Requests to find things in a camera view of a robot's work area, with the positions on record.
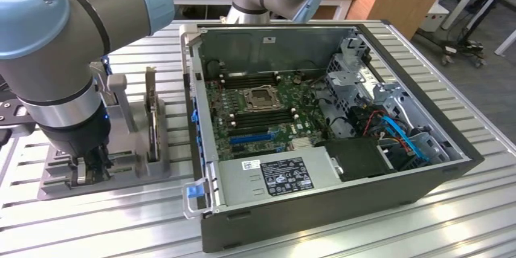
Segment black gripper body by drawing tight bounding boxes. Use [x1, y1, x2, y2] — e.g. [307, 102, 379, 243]
[39, 115, 112, 160]

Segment grey plastic parts rack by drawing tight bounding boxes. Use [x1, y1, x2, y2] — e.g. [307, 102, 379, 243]
[37, 67, 172, 201]

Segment graphics card with black cooler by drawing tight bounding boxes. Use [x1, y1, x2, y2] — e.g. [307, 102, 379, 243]
[143, 66, 167, 163]

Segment grey power supply unit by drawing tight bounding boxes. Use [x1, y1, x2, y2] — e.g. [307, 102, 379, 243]
[216, 147, 344, 207]

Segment long black expansion slot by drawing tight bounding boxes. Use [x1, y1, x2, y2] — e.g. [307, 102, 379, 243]
[228, 126, 267, 138]

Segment blue expansion slot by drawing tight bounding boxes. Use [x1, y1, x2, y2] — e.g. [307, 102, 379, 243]
[229, 132, 272, 146]

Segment steel CPU socket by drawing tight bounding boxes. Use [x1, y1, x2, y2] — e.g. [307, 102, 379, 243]
[240, 84, 284, 112]

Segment silver chipset heatsink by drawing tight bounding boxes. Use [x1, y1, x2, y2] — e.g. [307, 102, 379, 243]
[291, 136, 316, 150]

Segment green motherboard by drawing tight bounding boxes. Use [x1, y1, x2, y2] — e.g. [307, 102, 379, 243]
[203, 70, 337, 162]

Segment black and silver PC case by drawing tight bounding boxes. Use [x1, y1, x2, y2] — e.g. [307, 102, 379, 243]
[179, 19, 485, 254]

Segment black plastic fan shroud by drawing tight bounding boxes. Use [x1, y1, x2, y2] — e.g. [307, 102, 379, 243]
[324, 137, 395, 182]

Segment grey metal disk bay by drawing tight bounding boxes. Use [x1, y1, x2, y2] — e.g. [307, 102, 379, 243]
[372, 84, 459, 172]
[324, 36, 383, 111]

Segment white box with red dot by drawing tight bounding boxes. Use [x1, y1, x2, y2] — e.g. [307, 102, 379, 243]
[423, 0, 452, 33]

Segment black wheeled stand base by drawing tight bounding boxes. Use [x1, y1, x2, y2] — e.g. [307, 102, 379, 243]
[441, 39, 491, 67]

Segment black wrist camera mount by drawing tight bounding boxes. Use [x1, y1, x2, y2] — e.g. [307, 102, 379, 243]
[0, 98, 37, 147]

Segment blue disk wire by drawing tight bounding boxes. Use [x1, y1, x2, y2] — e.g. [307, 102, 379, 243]
[380, 113, 416, 164]

